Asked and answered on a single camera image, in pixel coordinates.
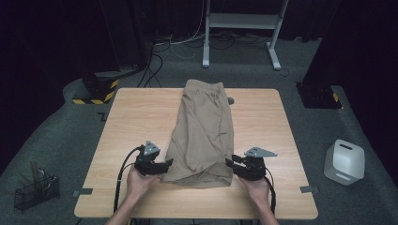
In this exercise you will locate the black base with hazard stripes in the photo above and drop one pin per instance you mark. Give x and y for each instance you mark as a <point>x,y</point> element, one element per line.
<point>100,89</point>

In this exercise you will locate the black stand base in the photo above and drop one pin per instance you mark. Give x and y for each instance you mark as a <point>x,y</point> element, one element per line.
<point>317,97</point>

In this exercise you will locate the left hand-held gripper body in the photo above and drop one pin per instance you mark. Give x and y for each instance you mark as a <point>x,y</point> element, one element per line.
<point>145,164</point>

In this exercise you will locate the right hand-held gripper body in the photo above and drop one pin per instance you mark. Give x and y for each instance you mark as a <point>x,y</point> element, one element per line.
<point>255,167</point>

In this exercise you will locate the beige shorts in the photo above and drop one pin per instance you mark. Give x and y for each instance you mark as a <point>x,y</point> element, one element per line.
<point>202,140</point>

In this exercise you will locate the white cube-shaped device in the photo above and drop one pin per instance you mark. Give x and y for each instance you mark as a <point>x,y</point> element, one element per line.
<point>344,162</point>

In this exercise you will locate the person's left hand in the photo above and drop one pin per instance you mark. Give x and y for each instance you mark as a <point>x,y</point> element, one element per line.
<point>139,184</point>

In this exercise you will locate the person's right hand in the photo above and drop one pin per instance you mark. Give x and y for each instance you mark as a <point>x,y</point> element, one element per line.
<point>258,189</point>

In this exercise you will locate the grey tape mark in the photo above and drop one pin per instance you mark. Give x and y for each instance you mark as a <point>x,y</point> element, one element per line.
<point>84,192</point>
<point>308,189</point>

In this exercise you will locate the black floor tape mark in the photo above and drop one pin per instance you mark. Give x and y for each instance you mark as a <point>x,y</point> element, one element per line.
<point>102,117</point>

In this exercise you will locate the white metal stand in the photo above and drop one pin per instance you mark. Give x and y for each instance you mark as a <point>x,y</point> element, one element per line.
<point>242,21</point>

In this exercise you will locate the grey round table grommet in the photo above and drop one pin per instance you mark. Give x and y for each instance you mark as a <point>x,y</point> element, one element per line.
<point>231,101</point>

